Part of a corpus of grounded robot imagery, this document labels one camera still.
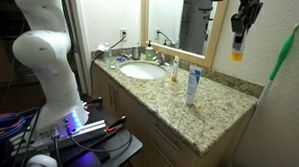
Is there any white Cetaphil tube yellow cap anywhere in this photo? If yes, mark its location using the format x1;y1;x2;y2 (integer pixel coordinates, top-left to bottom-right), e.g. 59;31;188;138
171;55;180;84

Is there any metal drawer handle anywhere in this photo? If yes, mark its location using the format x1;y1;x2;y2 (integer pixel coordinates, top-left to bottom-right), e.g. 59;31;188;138
147;139;176;167
147;122;183;153

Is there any beige vanity cabinet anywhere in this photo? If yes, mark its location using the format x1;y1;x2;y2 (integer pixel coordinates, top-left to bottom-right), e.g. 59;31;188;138
88;62;258;167

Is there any metal cup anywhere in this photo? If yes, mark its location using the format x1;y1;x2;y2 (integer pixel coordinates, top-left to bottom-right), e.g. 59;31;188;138
131;45;142;61

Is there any clear water bottle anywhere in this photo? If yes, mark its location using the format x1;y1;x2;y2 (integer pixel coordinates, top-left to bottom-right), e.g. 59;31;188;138
103;42;113;64

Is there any small white bottle yellow cap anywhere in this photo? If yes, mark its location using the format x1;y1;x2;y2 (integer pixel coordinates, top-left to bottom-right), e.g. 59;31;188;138
230;30;245;62

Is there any black cart top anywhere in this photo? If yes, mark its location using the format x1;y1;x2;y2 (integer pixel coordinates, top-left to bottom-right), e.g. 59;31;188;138
53;93;145;167

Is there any wood framed mirror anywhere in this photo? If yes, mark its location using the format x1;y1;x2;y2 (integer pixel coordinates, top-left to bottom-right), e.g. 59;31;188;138
138;0;230;69

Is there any orange black clamp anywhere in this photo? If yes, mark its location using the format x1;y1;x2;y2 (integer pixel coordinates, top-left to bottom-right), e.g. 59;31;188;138
83;95;104;110
104;115;127;134

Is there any blue toothbrush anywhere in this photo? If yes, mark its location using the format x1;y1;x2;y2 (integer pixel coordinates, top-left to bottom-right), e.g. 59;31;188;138
115;53;132;63

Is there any black power cable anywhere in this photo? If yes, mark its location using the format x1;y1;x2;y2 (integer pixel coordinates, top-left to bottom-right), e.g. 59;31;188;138
88;30;127;97

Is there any white round device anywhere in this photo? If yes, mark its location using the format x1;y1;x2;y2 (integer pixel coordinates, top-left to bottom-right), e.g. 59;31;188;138
26;153;60;167

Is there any white oval sink basin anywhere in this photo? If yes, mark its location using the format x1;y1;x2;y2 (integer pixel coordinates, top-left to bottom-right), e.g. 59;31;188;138
119;60;167;81

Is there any white wall outlet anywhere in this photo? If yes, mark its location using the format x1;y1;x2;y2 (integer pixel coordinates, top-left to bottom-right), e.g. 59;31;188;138
119;27;128;43

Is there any white blue CeraVe tube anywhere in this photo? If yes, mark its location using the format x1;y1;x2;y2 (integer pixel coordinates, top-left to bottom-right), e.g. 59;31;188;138
185;64;202;107

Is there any black base cable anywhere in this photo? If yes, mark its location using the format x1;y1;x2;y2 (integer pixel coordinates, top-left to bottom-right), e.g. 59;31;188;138
65;125;133;155

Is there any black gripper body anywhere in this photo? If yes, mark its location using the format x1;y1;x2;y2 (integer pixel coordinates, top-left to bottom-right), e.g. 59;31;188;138
236;0;264;13

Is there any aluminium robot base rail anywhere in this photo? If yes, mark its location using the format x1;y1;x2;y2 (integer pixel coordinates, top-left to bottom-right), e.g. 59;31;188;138
10;117;107;156

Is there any blue cable coil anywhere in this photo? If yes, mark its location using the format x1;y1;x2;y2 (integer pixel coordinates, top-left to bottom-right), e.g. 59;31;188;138
0;106;40;145

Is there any green soap dispenser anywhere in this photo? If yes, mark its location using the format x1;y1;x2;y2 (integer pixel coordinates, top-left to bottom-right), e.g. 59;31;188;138
144;39;156;62

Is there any metal cabinet door handle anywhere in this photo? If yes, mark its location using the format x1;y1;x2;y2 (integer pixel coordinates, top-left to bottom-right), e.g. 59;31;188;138
108;83;114;108

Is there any chrome faucet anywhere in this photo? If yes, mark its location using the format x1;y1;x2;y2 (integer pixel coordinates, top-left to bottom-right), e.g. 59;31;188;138
152;51;172;68

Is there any red cable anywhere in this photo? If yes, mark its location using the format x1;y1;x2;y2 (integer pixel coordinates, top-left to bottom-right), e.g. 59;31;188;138
0;113;26;137

